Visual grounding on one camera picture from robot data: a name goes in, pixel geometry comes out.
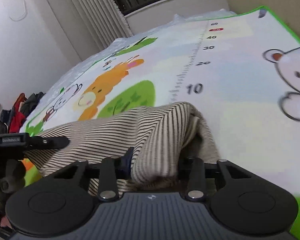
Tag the beige striped sweater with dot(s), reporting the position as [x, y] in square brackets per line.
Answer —
[152, 130]

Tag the red garment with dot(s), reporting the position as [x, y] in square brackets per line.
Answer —
[17, 120]

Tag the cartoon animal play mat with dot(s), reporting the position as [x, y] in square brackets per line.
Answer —
[240, 80]

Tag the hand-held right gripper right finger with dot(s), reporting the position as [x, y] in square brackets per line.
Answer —
[196, 170]

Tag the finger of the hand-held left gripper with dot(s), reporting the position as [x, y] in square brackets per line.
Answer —
[47, 142]

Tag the beige pleated curtain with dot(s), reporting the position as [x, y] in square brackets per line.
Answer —
[90, 12]

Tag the dark grey garment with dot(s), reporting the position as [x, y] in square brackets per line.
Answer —
[31, 105]

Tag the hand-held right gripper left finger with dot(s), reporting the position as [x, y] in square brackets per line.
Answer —
[127, 165]

